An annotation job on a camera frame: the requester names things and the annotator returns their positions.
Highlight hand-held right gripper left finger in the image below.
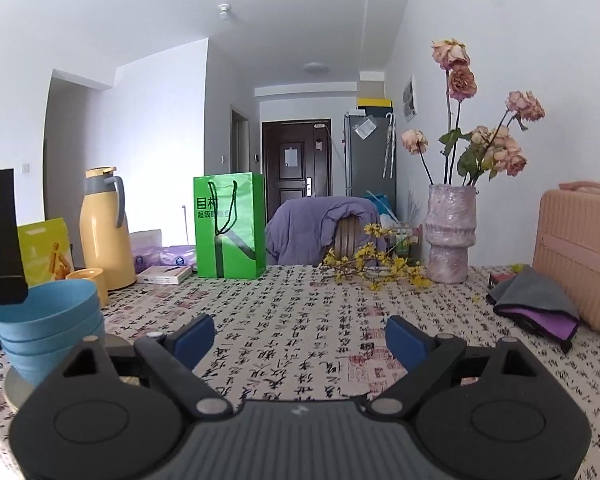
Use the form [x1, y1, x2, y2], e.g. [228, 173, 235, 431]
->
[40, 314, 235, 420]

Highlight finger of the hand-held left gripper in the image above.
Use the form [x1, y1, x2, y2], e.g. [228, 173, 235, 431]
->
[0, 275, 29, 306]

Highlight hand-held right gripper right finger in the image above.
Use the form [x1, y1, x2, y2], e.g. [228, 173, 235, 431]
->
[367, 316, 563, 418]

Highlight blue bowl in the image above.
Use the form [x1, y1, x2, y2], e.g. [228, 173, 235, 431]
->
[2, 332, 107, 387]
[0, 317, 105, 358]
[0, 280, 102, 343]

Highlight yellow snack box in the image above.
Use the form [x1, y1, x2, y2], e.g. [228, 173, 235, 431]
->
[17, 217, 76, 286]

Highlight white flat box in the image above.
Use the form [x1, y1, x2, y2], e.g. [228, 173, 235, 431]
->
[136, 265, 193, 286]

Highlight yellow flower branch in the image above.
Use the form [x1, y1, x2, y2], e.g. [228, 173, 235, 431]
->
[320, 223, 431, 291]

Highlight purple tissue pack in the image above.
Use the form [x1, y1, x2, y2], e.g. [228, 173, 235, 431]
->
[161, 245, 198, 269]

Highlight yellow mug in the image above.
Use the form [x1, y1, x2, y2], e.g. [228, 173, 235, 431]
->
[65, 268, 111, 308]

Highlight green paper bag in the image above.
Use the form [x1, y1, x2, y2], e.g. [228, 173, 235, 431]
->
[193, 172, 267, 280]

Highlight pink textured vase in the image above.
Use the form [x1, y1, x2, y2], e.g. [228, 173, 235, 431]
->
[424, 184, 478, 284]

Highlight yellow thermos jug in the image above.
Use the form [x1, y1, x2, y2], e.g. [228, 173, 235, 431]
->
[79, 166, 137, 291]

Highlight wooden chair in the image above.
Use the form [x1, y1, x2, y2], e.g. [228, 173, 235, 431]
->
[334, 215, 376, 261]

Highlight grey cloth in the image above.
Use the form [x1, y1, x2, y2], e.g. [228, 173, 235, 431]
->
[486, 266, 581, 322]

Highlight purple cloth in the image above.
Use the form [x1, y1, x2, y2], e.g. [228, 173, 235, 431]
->
[522, 307, 581, 345]

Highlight purple jacket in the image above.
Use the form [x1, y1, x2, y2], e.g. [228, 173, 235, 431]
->
[265, 196, 388, 267]

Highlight grey refrigerator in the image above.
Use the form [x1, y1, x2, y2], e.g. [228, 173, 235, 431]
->
[343, 112, 397, 211]

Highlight pink hard case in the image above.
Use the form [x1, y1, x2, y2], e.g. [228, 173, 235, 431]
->
[532, 181, 600, 332]

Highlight dark brown entrance door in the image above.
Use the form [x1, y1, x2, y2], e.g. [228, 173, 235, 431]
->
[261, 120, 332, 198]

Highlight white folded umbrella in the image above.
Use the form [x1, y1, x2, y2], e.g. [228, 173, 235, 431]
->
[382, 112, 397, 178]

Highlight dried pink roses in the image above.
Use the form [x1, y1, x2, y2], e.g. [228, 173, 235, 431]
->
[400, 38, 546, 187]

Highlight wall picture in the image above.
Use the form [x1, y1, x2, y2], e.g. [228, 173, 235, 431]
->
[402, 75, 417, 123]

